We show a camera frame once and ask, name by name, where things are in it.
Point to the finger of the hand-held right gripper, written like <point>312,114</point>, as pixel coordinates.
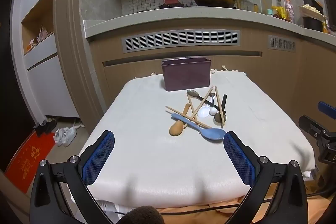
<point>312,128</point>
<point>328,109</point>

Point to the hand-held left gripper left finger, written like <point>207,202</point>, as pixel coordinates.
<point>98,158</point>

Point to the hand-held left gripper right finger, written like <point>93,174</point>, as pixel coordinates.
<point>240,158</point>

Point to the blue plastic spoon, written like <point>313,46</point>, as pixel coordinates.
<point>212,133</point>

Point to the wooden chopstick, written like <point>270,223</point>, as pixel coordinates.
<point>206,96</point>
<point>218,103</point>
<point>191,104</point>
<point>178,111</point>

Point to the white plastic spoon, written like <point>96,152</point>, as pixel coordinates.
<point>203,112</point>

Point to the wooden spoon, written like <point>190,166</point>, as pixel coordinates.
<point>177,128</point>

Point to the metal spoon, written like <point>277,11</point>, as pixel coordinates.
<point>193,93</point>

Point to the purple plastic utensil holder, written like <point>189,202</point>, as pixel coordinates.
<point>186,74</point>

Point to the white sneakers pair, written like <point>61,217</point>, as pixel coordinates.
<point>65,136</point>

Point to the white tablecloth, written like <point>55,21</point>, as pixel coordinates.
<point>147,148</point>

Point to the wooden kitchen cabinet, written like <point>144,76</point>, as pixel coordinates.
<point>275,77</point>

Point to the black shoes pair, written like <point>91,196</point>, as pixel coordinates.
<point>44,127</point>

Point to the dark fuzzy microphone cover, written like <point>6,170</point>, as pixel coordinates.
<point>141,216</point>

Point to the red doormat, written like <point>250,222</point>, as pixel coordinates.
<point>26,161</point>

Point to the small grey vent grille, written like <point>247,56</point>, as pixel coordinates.
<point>281,43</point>

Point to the black pot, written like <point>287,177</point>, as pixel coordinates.
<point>312,24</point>

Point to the white storage cabinet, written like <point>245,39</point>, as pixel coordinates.
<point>44,71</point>

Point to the orange capped bottle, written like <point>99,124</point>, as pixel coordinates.
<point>289,10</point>

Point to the black holder with white ladles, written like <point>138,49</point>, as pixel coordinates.
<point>312,2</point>

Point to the yellow seasoning container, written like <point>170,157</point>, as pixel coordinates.
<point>278,12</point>

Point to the teal cup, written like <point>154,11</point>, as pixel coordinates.
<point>269,13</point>

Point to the large grey vent grille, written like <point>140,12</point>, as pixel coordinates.
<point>181,40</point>

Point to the grey kitchen counter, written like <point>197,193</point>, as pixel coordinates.
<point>183,18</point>

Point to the beige door frame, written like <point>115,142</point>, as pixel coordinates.
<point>71,29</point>

